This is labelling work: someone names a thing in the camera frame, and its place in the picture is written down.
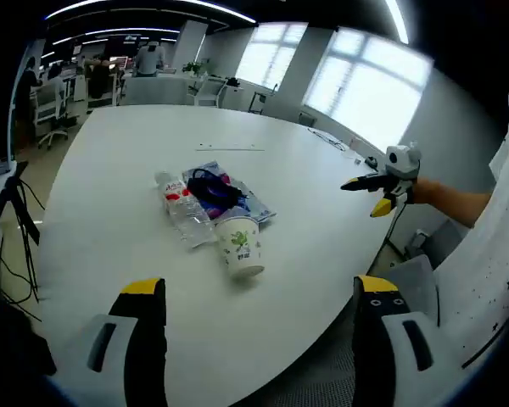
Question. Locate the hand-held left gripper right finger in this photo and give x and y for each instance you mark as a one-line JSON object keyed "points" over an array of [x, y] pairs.
{"points": [[373, 339]]}

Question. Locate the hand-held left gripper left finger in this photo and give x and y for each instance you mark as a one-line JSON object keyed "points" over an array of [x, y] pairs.
{"points": [[148, 339]]}

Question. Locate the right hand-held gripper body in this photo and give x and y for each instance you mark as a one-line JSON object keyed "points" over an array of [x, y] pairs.
{"points": [[401, 165]]}

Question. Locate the blue tissue pack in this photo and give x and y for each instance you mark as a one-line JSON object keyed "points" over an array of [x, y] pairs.
{"points": [[258, 207]]}

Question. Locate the white paper cup green print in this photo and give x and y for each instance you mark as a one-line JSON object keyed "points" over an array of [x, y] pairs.
{"points": [[239, 246]]}

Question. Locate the clear plastic water bottle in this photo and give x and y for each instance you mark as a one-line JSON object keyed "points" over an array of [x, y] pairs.
{"points": [[186, 212]]}

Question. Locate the white tabletop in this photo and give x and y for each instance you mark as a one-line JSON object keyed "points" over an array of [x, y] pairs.
{"points": [[152, 127]]}

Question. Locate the small black device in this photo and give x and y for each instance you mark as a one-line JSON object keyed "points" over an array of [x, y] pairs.
{"points": [[371, 161]]}

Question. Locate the grey chair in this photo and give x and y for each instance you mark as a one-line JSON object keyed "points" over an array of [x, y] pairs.
{"points": [[415, 280]]}

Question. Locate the large bright window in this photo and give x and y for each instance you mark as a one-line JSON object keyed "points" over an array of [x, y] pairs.
{"points": [[365, 85], [271, 55]]}

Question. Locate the person's white dotted shirt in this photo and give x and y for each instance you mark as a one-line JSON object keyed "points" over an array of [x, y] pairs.
{"points": [[479, 275]]}

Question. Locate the white built-in power strip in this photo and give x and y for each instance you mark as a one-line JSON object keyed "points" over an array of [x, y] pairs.
{"points": [[229, 148]]}

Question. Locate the ceiling light strip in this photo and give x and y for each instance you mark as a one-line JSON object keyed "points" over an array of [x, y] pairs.
{"points": [[152, 6], [398, 21]]}

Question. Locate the black tripod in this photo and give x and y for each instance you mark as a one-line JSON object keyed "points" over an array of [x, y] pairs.
{"points": [[23, 212]]}

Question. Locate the green potted plant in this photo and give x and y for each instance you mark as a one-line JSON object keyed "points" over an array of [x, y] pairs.
{"points": [[193, 68]]}

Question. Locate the pale chair back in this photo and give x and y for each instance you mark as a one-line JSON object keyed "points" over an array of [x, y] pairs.
{"points": [[154, 91]]}

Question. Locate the white office swivel chair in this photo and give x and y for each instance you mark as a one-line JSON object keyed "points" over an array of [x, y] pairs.
{"points": [[48, 106]]}

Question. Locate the white frame chair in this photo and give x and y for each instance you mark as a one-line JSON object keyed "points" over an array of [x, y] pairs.
{"points": [[210, 91]]}

